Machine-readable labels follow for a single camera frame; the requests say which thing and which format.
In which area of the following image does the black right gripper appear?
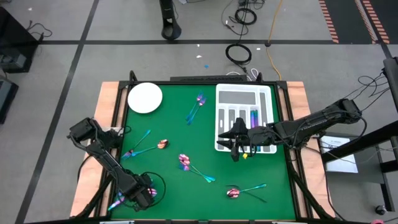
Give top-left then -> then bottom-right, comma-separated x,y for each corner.
216,117 -> 271,162

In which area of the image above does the green table mat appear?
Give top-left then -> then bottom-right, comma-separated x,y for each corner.
111,83 -> 297,221

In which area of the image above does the white cutlery tray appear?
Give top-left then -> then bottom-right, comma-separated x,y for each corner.
214,82 -> 277,155

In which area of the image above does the white round plate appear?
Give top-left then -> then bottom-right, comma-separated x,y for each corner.
127,82 -> 164,114

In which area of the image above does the white paper sheet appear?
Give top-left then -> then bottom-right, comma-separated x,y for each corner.
319,134 -> 359,174

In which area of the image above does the black diagonal beam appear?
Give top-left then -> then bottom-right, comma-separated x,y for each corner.
321,120 -> 398,163

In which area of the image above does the black equipment case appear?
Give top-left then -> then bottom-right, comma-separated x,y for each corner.
0,77 -> 19,124

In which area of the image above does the black cabinet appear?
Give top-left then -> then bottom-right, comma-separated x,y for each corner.
0,6 -> 40,74

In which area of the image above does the white floor cable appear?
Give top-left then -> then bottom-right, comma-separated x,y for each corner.
226,67 -> 259,81

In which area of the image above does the coiled black floor cable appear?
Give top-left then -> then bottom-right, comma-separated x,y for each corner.
234,7 -> 257,26
225,43 -> 252,65

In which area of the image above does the black metal table frame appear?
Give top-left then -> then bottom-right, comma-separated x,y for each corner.
73,70 -> 336,224

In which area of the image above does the yellow floor cable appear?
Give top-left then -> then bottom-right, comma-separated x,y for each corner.
266,0 -> 284,81

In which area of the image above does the black pedestal stand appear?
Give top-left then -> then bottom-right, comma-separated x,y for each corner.
159,0 -> 183,40

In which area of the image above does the black upright post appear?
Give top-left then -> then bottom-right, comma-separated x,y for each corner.
382,57 -> 398,113

